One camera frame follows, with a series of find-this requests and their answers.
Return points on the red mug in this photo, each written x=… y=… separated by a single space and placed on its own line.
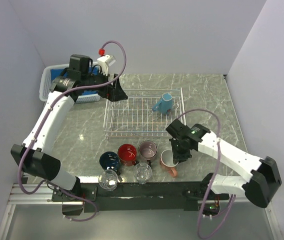
x=127 y=154

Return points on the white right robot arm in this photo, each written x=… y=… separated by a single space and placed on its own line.
x=258 y=179

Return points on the clear glass cup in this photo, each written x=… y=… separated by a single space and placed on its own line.
x=108 y=180
x=143 y=172

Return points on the aluminium frame rail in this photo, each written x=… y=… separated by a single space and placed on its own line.
x=43 y=196

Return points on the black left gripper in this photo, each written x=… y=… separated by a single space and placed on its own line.
x=115 y=92

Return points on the dark blue mug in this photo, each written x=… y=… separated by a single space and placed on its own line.
x=110 y=161

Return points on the black table edge rail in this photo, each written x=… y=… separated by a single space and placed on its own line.
x=183 y=195

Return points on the blue cloth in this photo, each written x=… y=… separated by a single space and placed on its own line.
x=55 y=72

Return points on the clear glass cup right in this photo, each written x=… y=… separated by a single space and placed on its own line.
x=143 y=172

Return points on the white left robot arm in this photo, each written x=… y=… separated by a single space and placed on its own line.
x=33 y=155

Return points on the clear glass cup left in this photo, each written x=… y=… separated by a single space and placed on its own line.
x=108 y=180

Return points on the white wire dish rack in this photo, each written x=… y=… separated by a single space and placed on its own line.
x=133 y=117

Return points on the white plastic basket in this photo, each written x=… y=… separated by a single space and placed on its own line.
x=45 y=85

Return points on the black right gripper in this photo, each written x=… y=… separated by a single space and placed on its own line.
x=178 y=157

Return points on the light blue mug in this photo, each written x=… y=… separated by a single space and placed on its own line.
x=164 y=104

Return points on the purple mug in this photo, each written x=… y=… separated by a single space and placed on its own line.
x=147 y=152

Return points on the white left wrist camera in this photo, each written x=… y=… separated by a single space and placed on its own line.
x=105 y=61

